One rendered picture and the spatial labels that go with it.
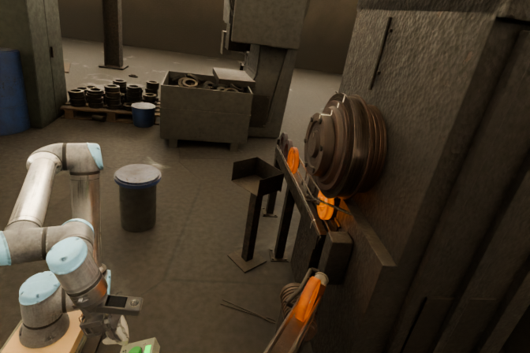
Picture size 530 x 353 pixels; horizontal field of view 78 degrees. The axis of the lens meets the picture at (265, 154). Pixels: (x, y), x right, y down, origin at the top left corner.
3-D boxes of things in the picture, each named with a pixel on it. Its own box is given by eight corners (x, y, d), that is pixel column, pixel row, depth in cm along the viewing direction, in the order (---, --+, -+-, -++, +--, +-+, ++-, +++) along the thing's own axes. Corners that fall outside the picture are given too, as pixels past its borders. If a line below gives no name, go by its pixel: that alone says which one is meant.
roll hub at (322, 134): (309, 157, 164) (322, 105, 152) (324, 188, 139) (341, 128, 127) (299, 157, 163) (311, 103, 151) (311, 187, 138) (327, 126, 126)
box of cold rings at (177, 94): (238, 129, 477) (245, 75, 446) (246, 153, 403) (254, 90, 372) (165, 124, 454) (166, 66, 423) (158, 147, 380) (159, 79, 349)
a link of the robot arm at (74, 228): (50, 218, 95) (43, 241, 85) (94, 214, 100) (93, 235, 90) (51, 246, 98) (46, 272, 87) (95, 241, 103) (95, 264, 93)
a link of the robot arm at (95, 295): (106, 266, 92) (94, 294, 83) (113, 279, 94) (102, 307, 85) (75, 274, 92) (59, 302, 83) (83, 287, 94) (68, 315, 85)
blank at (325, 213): (324, 224, 162) (318, 223, 162) (321, 194, 170) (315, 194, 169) (336, 213, 149) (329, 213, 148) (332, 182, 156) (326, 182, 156)
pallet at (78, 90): (163, 107, 518) (164, 79, 500) (158, 124, 446) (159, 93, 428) (80, 101, 489) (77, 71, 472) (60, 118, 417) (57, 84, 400)
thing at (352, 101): (320, 166, 178) (341, 82, 158) (348, 221, 137) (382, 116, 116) (308, 165, 177) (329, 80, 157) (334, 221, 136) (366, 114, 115)
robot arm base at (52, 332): (7, 344, 138) (5, 328, 134) (39, 308, 156) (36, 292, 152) (52, 351, 138) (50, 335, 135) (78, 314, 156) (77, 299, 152)
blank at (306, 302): (307, 319, 122) (300, 314, 123) (323, 279, 125) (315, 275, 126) (300, 325, 108) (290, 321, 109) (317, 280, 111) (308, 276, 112)
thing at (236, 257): (244, 241, 250) (257, 156, 221) (267, 262, 232) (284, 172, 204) (222, 250, 236) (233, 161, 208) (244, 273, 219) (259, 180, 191)
